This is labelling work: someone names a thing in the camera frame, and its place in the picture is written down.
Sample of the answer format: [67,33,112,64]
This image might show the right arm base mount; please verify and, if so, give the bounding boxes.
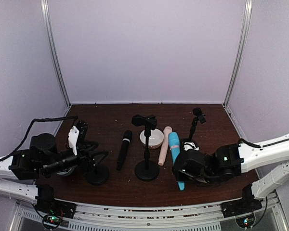
[221,193,263,230]

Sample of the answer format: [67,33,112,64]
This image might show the aluminium frame post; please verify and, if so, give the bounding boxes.
[40,0,71,107]
[223,0,253,108]

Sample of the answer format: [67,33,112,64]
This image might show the right aluminium frame post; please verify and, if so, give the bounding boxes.
[223,0,253,108]

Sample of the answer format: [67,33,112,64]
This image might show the white ceramic bowl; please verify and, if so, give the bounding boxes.
[139,129,164,150]

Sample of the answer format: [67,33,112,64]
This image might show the black front microphone stand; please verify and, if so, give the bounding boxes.
[131,115,159,182]

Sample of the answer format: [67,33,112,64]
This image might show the black left microphone stand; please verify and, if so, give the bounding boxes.
[85,157,110,185]

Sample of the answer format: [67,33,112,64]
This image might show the black rear microphone stand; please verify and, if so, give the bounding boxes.
[180,107,206,145]

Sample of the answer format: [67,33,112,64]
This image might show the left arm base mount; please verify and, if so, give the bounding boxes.
[33,184,77,231]

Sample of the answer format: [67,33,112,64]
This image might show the pale green ceramic bowl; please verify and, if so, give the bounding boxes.
[56,168,75,177]

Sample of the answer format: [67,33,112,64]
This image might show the black microphone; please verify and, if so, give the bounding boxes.
[116,130,132,171]

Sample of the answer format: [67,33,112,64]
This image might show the beige microphone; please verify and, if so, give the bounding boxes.
[158,126,172,166]

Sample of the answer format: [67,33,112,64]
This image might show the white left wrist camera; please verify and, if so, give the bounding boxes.
[68,126,79,156]

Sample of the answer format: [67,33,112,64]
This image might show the black microphone stand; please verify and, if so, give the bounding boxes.
[85,157,110,185]
[131,115,159,182]
[180,107,206,145]

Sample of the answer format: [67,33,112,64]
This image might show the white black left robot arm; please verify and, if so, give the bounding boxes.
[0,116,109,185]

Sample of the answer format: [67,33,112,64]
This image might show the blue microphone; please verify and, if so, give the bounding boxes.
[168,132,185,191]

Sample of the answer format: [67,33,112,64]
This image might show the left aluminium frame post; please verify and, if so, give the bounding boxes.
[40,0,71,107]

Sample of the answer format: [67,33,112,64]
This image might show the metal front rail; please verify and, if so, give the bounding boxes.
[9,201,287,231]

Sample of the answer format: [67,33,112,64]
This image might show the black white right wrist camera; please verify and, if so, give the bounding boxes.
[183,142,199,152]

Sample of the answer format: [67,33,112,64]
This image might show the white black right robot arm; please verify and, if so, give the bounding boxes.
[168,132,289,200]

